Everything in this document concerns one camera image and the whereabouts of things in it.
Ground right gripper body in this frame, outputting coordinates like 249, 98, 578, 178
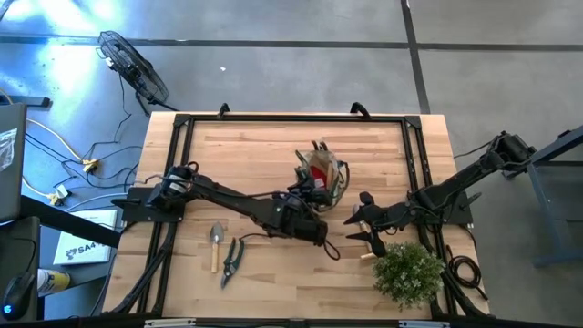
379, 201, 414, 230

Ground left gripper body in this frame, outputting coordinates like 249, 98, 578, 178
282, 205, 331, 249

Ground beige green canvas gardening bag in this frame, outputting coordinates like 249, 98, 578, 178
292, 139, 351, 214

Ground red garden glove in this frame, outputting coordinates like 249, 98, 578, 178
311, 163, 330, 190

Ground wooden handled wide trowel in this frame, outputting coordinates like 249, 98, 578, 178
209, 220, 225, 275

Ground clear plastic bag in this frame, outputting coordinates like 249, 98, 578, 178
0, 127, 19, 173

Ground green artificial potted plant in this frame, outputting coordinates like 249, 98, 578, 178
371, 240, 446, 312

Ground green black pruning shears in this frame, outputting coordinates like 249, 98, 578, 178
220, 233, 259, 291

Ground blue grey metal table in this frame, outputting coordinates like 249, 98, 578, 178
503, 123, 583, 269

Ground black floor fan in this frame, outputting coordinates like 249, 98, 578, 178
95, 29, 179, 115

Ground white printed box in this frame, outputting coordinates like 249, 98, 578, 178
52, 208, 119, 267

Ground black side desk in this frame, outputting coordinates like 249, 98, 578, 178
0, 194, 123, 323

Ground yellow white power plug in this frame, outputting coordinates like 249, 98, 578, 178
47, 185, 69, 206

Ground yellow white spray can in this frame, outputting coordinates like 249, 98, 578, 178
36, 268, 72, 293

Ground black metal bar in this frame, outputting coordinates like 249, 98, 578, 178
0, 94, 52, 109

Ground black computer mouse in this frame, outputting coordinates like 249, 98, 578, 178
1, 272, 36, 321

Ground coiled black cable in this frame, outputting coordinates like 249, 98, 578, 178
447, 244, 489, 302

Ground black metal table frame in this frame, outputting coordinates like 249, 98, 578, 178
102, 112, 492, 318

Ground silver bracket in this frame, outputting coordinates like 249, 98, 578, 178
398, 320, 450, 328
144, 318, 197, 328

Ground black fan cable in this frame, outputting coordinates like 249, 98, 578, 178
81, 75, 133, 161

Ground yellow floor cable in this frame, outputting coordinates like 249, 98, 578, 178
25, 117, 87, 163

